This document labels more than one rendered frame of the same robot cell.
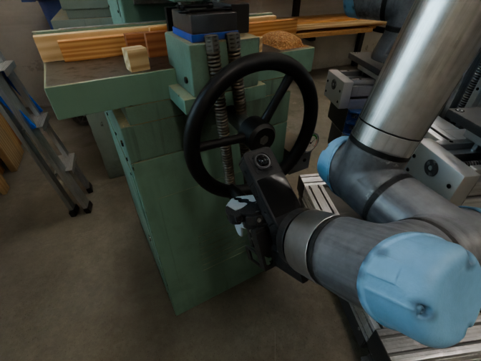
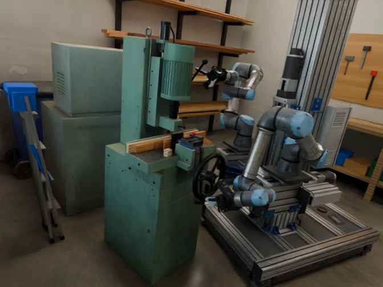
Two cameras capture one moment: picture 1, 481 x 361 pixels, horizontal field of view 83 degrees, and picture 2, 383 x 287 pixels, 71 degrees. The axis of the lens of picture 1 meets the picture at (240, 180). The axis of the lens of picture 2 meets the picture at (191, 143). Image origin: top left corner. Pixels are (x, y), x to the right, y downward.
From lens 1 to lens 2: 1.09 m
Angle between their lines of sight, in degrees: 26
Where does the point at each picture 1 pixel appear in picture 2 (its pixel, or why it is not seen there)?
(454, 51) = (258, 159)
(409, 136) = (253, 174)
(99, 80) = (161, 160)
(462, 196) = not seen: hidden behind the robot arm
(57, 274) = (61, 278)
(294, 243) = (236, 197)
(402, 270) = (256, 193)
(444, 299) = (262, 196)
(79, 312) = not seen: outside the picture
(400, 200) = (255, 187)
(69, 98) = (152, 167)
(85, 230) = (66, 250)
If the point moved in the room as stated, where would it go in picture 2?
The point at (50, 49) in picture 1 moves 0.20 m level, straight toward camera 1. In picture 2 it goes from (131, 148) to (156, 160)
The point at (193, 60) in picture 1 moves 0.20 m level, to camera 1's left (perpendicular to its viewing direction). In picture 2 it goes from (192, 154) to (157, 155)
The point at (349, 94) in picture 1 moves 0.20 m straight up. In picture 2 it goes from (227, 159) to (231, 134)
